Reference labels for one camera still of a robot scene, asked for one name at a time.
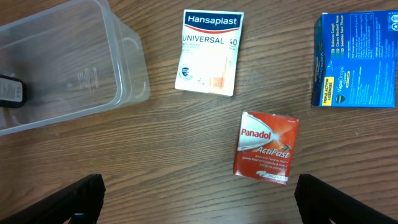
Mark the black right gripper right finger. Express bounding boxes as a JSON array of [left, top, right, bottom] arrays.
[[294, 174, 397, 224]]

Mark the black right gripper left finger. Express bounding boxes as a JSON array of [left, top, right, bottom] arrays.
[[1, 174, 106, 224]]

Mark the red Panadol ActiFast box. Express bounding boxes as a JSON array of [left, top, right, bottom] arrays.
[[233, 110, 299, 185]]

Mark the dark bottle white cap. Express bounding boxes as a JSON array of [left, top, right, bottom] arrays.
[[1, 75, 27, 108]]

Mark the blue VapoDrops lozenge box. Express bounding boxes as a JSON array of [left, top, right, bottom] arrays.
[[312, 10, 397, 108]]

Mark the white Hansaplast plaster box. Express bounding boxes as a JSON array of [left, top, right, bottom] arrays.
[[175, 9, 244, 96]]

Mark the clear plastic container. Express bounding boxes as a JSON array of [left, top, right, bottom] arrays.
[[1, 0, 150, 135]]

